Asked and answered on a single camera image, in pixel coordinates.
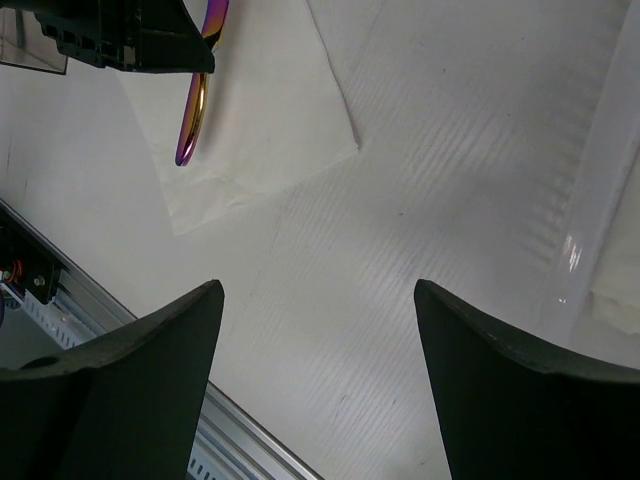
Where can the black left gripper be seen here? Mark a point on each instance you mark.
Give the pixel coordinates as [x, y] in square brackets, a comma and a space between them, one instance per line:
[156, 36]

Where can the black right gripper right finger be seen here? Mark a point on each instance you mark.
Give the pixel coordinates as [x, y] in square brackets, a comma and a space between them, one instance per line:
[511, 405]

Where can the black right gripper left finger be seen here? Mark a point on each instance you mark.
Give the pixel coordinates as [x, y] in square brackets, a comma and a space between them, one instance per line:
[115, 390]

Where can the iridescent rainbow steak knife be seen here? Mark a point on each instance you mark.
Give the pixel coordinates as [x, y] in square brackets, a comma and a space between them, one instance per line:
[195, 108]

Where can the white paper napkin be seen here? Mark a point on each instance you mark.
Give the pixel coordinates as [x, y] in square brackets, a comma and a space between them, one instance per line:
[275, 115]

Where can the clear acrylic tray box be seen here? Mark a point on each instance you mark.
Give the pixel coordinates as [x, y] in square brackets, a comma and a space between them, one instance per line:
[23, 45]

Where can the white perforated plastic basket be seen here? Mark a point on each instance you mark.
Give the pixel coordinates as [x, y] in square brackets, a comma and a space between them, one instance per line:
[590, 301]

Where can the aluminium front rail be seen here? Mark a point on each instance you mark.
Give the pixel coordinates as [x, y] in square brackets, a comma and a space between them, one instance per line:
[127, 398]

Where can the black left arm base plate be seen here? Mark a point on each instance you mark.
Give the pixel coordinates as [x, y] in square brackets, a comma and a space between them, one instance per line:
[27, 266]

